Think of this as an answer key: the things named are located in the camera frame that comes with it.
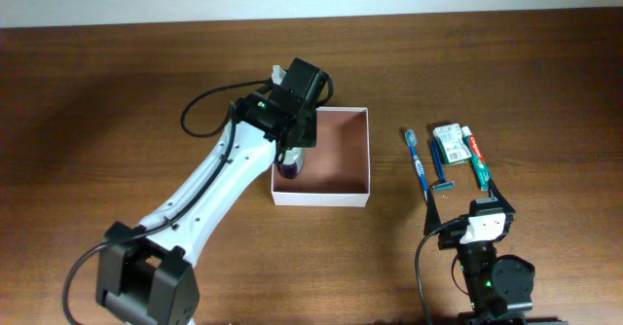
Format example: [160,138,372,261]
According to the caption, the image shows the white cardboard box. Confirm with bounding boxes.
[271,107,371,207]

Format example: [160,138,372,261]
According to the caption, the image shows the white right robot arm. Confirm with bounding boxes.
[415,180,535,324]

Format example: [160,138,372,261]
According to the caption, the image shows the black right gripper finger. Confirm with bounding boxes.
[488,178,515,214]
[423,191,442,235]

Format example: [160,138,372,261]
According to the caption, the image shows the clear purple liquid bottle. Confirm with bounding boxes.
[276,148,306,179]

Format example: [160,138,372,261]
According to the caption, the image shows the white green soap packet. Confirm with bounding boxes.
[432,124,472,165]

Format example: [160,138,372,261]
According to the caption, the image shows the blue disposable razor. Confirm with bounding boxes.
[429,139,455,192]

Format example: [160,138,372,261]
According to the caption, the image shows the blue white toothbrush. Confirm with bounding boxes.
[405,129,429,201]

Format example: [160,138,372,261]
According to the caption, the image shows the green red toothpaste tube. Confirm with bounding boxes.
[461,126,492,191]

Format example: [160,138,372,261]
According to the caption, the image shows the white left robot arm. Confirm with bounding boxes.
[95,58,334,325]

